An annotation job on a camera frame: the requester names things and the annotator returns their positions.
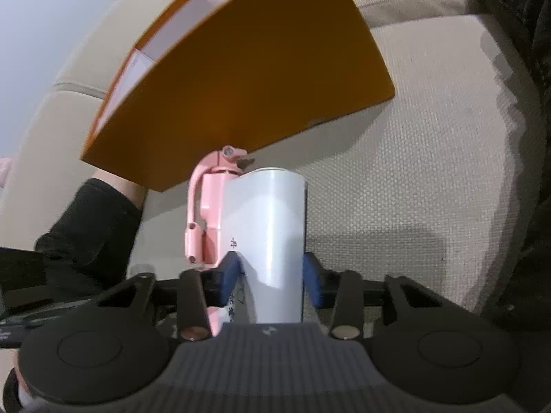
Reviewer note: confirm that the white cup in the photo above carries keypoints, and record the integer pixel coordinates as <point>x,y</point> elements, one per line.
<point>275,223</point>

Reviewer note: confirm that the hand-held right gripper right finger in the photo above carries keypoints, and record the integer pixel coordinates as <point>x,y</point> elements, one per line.
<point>313,282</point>

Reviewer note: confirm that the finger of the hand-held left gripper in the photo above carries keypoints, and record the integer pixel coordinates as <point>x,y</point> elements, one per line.
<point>30,327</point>

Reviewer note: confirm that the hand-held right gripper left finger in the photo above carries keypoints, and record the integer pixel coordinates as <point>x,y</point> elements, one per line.
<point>228,279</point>

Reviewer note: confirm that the orange cardboard box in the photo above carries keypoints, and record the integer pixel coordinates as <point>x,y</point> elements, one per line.
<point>258,73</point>

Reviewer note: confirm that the beige sofa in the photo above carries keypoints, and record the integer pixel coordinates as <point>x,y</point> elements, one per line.
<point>409,180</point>

